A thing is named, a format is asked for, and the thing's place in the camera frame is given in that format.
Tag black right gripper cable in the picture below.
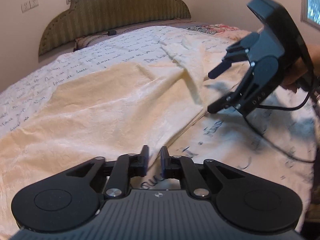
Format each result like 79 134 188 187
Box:
243 74 316 164

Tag cream fleece pants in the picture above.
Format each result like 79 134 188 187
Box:
1 26 247 210

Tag white wall socket plate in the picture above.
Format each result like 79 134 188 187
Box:
21 0 39 13

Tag person right hand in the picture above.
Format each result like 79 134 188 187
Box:
281 44 320 93

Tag green upholstered headboard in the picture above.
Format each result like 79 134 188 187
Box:
39 0 191 56

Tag small black device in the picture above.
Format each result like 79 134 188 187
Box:
107 30 117 36

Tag colourful floral blanket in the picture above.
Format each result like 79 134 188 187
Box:
187 24 251 40

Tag striped pillow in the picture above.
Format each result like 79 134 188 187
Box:
73 33 118 51

